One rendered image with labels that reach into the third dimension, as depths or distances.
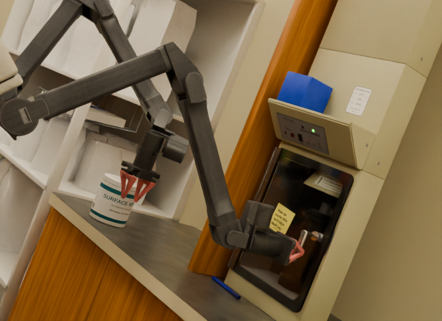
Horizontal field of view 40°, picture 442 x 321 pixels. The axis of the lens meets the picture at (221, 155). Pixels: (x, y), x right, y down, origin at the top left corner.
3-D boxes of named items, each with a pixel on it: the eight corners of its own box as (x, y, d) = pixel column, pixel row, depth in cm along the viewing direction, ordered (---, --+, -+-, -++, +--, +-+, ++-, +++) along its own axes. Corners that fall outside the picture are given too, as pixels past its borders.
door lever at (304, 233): (306, 266, 164) (300, 262, 166) (320, 233, 164) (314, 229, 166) (294, 262, 160) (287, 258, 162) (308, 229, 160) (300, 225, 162)
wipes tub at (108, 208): (114, 217, 217) (129, 178, 217) (131, 231, 208) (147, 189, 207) (81, 210, 209) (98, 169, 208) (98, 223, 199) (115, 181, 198)
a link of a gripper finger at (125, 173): (142, 206, 174) (154, 175, 174) (121, 200, 170) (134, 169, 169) (130, 198, 179) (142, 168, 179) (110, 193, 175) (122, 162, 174)
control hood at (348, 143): (280, 139, 185) (293, 109, 185) (362, 170, 160) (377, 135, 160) (254, 129, 178) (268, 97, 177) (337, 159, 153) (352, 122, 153)
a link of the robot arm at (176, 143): (155, 117, 182) (159, 107, 174) (191, 131, 183) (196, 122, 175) (141, 152, 178) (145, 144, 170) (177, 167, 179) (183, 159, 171)
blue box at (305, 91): (297, 110, 182) (309, 82, 182) (321, 118, 175) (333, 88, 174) (275, 99, 176) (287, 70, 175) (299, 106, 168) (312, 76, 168)
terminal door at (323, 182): (230, 268, 186) (279, 147, 184) (298, 315, 162) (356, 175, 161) (228, 268, 185) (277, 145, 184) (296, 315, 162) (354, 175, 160)
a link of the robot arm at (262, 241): (233, 248, 151) (248, 254, 147) (240, 221, 151) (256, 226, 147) (252, 252, 156) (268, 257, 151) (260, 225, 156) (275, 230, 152)
